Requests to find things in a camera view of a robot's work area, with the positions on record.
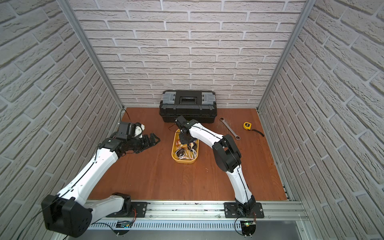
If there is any yellow plastic tray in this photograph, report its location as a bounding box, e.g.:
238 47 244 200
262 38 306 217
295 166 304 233
171 130 200 164

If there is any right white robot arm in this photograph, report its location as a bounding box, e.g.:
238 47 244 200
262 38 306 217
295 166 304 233
175 116 256 217

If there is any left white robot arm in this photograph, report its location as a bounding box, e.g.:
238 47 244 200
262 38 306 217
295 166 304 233
41 134 160 238

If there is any black plastic toolbox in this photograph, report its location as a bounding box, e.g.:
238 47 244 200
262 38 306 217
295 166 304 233
159 90 218 124

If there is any silver wrench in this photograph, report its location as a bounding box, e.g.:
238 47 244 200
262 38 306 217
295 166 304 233
220 117 241 141

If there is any yellow tape measure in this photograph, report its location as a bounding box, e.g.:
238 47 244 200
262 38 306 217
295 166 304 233
243 122 265 137

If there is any aluminium corner post left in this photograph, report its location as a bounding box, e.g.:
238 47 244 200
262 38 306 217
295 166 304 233
58 0 124 109

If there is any aluminium corner post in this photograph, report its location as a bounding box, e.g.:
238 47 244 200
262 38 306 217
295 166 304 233
58 0 124 109
257 0 316 112

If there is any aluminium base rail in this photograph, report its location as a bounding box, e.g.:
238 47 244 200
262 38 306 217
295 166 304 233
88 201 309 232

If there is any aluminium corner post right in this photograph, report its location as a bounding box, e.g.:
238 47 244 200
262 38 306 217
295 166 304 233
257 0 316 112

